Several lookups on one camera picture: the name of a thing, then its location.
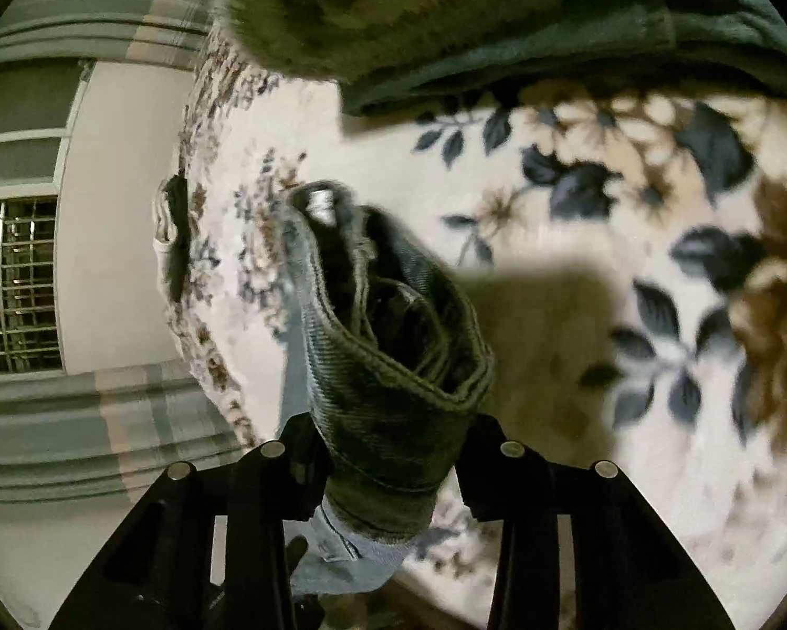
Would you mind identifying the blue denim pants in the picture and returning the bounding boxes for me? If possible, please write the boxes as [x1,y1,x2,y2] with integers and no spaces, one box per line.
[276,180,497,602]

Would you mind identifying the dark green folded cloth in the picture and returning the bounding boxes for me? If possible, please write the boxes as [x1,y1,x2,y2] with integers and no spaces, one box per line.
[213,0,787,118]

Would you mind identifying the striped curtain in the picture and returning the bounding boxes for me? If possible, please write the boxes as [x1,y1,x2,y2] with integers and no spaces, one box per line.
[0,0,218,70]
[0,358,251,505]

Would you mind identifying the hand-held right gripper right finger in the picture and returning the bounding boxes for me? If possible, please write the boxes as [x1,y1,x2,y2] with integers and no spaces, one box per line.
[454,415,737,630]

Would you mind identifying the floral printed blanket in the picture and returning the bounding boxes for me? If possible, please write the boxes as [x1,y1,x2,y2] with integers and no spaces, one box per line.
[167,26,787,630]

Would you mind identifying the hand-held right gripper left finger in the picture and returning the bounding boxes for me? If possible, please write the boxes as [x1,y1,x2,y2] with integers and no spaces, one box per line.
[47,415,334,630]

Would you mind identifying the window with metal grille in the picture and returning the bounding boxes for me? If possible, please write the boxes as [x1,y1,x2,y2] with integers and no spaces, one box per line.
[0,195,64,376]

